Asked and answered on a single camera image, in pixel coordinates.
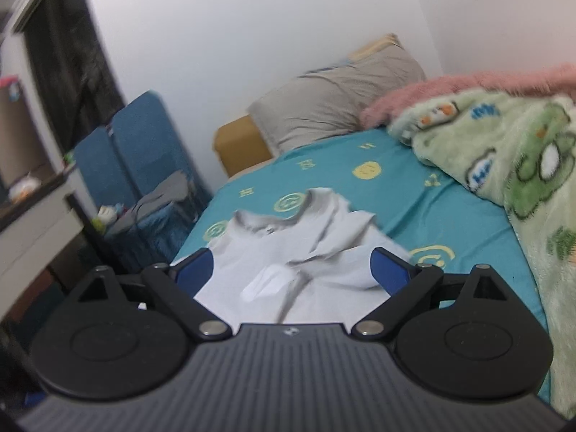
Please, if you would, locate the white desk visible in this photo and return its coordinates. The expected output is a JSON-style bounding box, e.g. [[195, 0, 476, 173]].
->
[[0, 9, 93, 320]]

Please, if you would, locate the green cartoon fleece blanket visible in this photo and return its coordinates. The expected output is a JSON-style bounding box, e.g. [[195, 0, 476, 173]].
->
[[388, 88, 576, 423]]

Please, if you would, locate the white polo shirt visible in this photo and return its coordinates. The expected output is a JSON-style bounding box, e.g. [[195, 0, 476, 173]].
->
[[193, 188, 408, 325]]

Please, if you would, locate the pink fluffy blanket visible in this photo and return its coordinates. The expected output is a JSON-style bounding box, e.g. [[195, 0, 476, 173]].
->
[[360, 63, 576, 129]]

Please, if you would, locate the grey pillow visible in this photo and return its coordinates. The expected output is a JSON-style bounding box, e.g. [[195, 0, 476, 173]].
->
[[247, 46, 427, 154]]

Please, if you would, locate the grey cloth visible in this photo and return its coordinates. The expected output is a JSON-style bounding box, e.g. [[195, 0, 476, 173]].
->
[[106, 172, 190, 235]]

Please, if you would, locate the yellow wooden bed frame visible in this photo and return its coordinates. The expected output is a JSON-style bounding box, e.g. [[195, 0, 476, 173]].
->
[[213, 115, 274, 178]]

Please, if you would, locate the cardboard box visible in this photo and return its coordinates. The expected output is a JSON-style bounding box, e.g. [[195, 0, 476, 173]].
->
[[0, 76, 48, 192]]

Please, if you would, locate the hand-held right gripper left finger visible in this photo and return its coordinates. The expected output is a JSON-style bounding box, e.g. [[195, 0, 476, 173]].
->
[[66, 248, 234, 340]]

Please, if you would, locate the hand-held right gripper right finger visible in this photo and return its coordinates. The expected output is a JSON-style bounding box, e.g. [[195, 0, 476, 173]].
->
[[351, 247, 514, 339]]

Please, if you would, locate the blue folded mat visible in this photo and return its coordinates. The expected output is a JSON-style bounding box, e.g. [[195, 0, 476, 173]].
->
[[73, 90, 212, 221]]

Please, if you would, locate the dark window curtain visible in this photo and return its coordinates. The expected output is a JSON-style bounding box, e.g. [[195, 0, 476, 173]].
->
[[22, 0, 127, 149]]

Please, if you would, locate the teal printed bed sheet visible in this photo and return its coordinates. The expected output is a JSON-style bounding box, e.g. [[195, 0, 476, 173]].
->
[[171, 127, 552, 406]]

